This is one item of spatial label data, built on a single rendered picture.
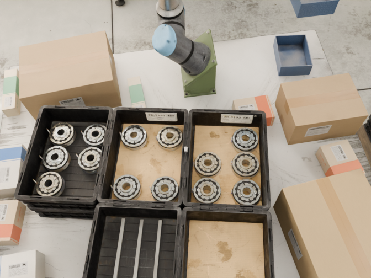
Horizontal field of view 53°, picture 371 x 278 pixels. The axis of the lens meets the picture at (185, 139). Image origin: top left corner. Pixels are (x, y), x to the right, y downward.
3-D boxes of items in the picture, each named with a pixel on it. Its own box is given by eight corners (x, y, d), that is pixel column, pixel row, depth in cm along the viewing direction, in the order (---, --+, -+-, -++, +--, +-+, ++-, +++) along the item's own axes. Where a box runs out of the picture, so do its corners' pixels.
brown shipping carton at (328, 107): (287, 145, 161) (295, 126, 147) (274, 103, 172) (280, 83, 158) (354, 134, 162) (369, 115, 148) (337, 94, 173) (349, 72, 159)
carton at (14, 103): (10, 78, 187) (4, 70, 182) (22, 75, 187) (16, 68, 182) (7, 117, 175) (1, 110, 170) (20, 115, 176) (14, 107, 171)
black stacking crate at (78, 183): (51, 121, 160) (41, 106, 150) (118, 122, 158) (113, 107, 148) (27, 209, 141) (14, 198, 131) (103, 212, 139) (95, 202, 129)
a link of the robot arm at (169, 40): (173, 68, 162) (148, 54, 153) (173, 43, 167) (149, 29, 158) (192, 55, 154) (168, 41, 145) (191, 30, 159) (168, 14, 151)
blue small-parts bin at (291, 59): (273, 45, 190) (275, 35, 183) (302, 44, 189) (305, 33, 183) (278, 76, 180) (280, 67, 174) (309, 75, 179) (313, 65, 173)
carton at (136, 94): (129, 86, 181) (126, 78, 176) (141, 83, 182) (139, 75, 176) (136, 127, 170) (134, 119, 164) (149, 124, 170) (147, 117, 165)
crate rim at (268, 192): (189, 111, 148) (189, 108, 146) (265, 113, 146) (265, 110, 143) (182, 208, 128) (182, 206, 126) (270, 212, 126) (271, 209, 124)
